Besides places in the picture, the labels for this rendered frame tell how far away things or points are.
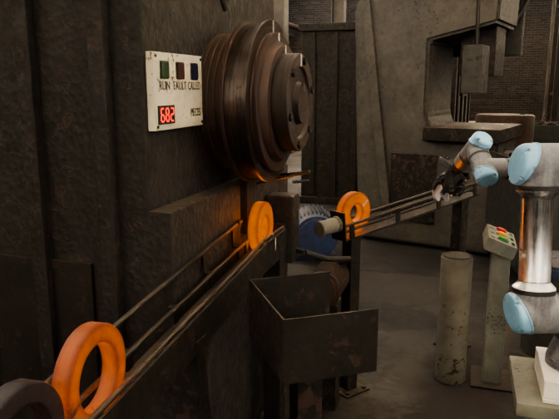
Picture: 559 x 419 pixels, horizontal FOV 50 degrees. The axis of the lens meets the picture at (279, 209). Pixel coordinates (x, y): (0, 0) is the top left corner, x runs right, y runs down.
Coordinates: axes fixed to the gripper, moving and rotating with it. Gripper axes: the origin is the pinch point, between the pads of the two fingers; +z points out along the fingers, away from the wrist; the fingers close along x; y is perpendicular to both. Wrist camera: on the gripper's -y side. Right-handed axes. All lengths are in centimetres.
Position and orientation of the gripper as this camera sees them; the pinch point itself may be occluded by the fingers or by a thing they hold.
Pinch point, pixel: (435, 195)
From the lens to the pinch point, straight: 243.9
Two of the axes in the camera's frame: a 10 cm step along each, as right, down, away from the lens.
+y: 1.1, 7.9, -6.0
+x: 9.6, 0.8, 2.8
